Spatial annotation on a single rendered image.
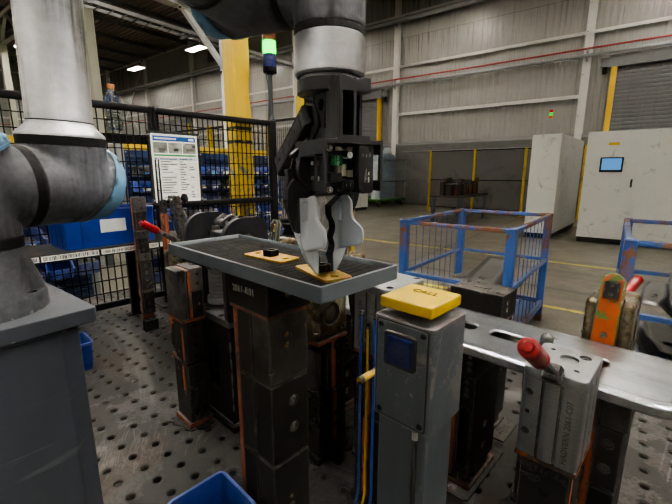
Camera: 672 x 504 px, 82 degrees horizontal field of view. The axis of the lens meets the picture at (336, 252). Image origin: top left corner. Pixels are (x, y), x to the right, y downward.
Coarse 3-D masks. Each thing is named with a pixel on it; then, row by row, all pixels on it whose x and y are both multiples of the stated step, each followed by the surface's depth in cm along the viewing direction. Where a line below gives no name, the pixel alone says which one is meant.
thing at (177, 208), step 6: (168, 198) 114; (174, 198) 114; (180, 198) 116; (186, 198) 117; (174, 204) 114; (180, 204) 115; (174, 210) 115; (180, 210) 115; (174, 216) 116; (180, 216) 116; (174, 222) 118; (180, 222) 116; (180, 228) 116; (180, 234) 117
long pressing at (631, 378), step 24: (480, 312) 80; (480, 336) 68; (528, 336) 68; (504, 360) 59; (624, 360) 59; (648, 360) 59; (600, 384) 52; (624, 384) 52; (648, 384) 52; (648, 408) 47
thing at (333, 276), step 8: (304, 264) 51; (320, 264) 48; (328, 264) 47; (304, 272) 48; (312, 272) 47; (320, 272) 46; (328, 272) 47; (336, 272) 47; (320, 280) 44; (328, 280) 43; (336, 280) 44
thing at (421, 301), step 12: (408, 288) 41; (420, 288) 41; (432, 288) 41; (384, 300) 39; (396, 300) 38; (408, 300) 37; (420, 300) 37; (432, 300) 37; (444, 300) 37; (456, 300) 39; (408, 312) 37; (420, 312) 36; (432, 312) 35; (444, 312) 37
